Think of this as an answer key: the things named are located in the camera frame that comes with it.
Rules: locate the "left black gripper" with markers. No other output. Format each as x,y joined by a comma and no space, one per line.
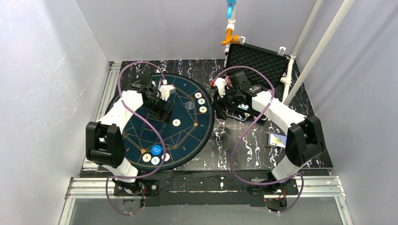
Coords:
162,108

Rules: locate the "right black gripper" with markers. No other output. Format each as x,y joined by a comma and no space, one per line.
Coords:
222,103

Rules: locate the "clear dealer button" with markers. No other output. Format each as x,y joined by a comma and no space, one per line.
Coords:
190,105

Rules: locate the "blue small blind button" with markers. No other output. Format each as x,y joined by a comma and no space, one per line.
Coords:
156,150

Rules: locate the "red white poker chip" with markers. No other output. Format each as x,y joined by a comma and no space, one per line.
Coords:
166,157

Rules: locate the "light blue poker chip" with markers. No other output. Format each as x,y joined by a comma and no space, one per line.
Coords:
155,160

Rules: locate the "playing card deck box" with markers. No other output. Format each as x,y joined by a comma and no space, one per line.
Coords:
276,140

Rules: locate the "orange poker chip stack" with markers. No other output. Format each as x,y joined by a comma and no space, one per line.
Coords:
176,122

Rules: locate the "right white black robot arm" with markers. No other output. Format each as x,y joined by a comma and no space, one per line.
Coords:
304,135

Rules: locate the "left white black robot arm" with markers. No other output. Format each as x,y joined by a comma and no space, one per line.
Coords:
103,138

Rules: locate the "round dark blue poker mat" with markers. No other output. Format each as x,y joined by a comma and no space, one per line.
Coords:
184,142

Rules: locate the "black poker chip case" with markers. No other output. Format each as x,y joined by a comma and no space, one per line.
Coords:
261,66

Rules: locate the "orange pipe clamp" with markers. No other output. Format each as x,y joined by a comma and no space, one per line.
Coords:
230,38

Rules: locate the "chrome case handle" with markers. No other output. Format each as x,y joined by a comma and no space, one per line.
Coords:
237,116

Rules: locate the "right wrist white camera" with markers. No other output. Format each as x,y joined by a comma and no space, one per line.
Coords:
220,84

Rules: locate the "white pvc pipe frame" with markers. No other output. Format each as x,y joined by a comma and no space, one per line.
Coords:
322,23

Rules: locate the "aluminium rail left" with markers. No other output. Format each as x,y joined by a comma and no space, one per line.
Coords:
108,91

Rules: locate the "aluminium rail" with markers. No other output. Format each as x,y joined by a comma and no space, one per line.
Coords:
108,91
205,200

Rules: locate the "aluminium rail front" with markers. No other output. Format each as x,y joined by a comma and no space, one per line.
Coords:
205,200

